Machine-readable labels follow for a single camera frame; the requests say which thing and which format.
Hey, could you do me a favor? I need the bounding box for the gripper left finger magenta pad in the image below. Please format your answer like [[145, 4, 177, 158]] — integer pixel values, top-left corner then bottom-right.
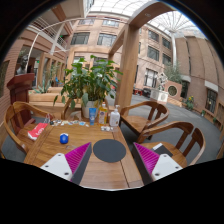
[[41, 143, 92, 185]]

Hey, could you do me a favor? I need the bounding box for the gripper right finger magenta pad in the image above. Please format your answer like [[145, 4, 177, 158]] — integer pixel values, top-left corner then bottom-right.
[[132, 143, 182, 182]]

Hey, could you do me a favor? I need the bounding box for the blue computer mouse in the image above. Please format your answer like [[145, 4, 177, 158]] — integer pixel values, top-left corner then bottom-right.
[[60, 133, 69, 144]]

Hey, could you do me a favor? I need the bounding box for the dark notebook on chair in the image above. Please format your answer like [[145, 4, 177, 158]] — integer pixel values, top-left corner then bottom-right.
[[153, 143, 173, 157]]

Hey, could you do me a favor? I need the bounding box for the round dark grey mousepad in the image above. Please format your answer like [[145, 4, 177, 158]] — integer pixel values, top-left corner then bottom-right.
[[93, 139, 126, 163]]

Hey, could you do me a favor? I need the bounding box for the wooden chair near right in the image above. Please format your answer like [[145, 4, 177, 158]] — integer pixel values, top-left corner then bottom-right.
[[137, 121, 206, 168]]

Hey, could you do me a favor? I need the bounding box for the red packet on chair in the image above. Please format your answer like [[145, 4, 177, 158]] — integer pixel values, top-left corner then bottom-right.
[[28, 123, 47, 140]]

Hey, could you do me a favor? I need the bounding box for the wooden chair far right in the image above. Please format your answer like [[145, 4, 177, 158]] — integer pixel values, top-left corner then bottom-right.
[[120, 101, 169, 136]]

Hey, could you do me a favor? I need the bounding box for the blue tube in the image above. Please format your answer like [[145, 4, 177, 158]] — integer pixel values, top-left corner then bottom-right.
[[89, 108, 96, 125]]

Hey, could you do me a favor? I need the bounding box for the white pump dispenser bottle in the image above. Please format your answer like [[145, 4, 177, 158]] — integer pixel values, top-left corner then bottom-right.
[[109, 105, 120, 127]]

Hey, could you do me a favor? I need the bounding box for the yellow liquid bottle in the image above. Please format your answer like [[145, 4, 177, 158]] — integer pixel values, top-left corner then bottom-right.
[[98, 102, 108, 125]]

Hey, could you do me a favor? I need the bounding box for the wooden chair left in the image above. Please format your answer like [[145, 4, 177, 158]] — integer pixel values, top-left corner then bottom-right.
[[4, 101, 54, 154]]

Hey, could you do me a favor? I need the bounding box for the wooden planter box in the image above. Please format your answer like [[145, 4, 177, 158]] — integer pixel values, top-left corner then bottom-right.
[[28, 86, 83, 108]]

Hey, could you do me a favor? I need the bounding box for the white statue on plinth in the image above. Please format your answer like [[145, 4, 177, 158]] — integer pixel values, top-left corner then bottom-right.
[[150, 73, 168, 104]]

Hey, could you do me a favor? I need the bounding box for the green potted plant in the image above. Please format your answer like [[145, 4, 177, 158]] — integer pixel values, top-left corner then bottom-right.
[[60, 58, 122, 117]]

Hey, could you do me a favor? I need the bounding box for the bust sculpture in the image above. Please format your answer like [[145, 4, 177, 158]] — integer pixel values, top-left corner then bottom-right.
[[16, 55, 28, 75]]

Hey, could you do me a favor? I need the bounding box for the wooden structural column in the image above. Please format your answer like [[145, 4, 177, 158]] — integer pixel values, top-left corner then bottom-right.
[[108, 0, 172, 109]]

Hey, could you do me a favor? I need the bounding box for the dark red wooden pedestal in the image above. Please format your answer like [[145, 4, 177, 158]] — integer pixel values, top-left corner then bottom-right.
[[6, 72, 36, 134]]

